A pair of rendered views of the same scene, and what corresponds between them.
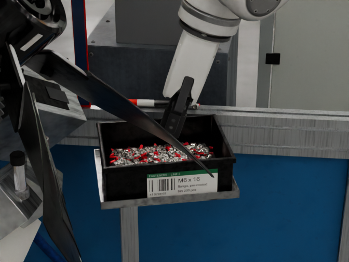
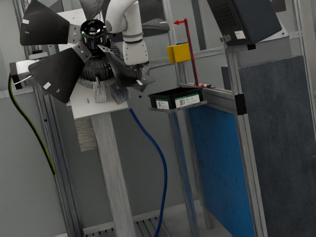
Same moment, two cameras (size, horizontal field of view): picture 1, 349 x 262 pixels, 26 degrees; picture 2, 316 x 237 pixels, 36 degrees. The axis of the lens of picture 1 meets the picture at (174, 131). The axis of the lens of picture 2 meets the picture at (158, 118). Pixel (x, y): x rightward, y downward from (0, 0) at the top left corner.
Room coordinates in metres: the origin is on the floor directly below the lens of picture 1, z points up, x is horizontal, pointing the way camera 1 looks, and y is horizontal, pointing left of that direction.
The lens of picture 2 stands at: (0.47, -2.05, 1.11)
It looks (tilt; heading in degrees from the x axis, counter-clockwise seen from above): 9 degrees down; 75
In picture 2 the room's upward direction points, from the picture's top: 11 degrees counter-clockwise
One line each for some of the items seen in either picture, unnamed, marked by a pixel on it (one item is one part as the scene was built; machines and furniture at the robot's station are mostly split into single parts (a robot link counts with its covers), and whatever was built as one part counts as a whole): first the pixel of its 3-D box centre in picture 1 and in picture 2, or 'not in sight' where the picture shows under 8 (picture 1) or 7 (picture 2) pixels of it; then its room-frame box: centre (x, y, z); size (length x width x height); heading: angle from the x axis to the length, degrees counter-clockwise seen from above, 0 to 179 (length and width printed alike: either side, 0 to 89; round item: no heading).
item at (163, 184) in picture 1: (163, 157); (176, 98); (1.14, 0.02, 0.85); 0.22 x 0.17 x 0.07; 99
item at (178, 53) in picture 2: not in sight; (179, 54); (1.35, 0.46, 1.02); 0.16 x 0.10 x 0.11; 84
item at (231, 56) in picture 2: not in sight; (233, 68); (1.26, -0.36, 0.96); 0.03 x 0.03 x 0.20; 84
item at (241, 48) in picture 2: not in sight; (239, 46); (1.25, -0.46, 1.04); 0.24 x 0.03 x 0.03; 84
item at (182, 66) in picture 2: not in sight; (183, 72); (1.35, 0.46, 0.92); 0.03 x 0.03 x 0.12; 84
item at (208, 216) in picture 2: not in sight; (198, 163); (1.35, 0.50, 0.39); 0.04 x 0.04 x 0.78; 84
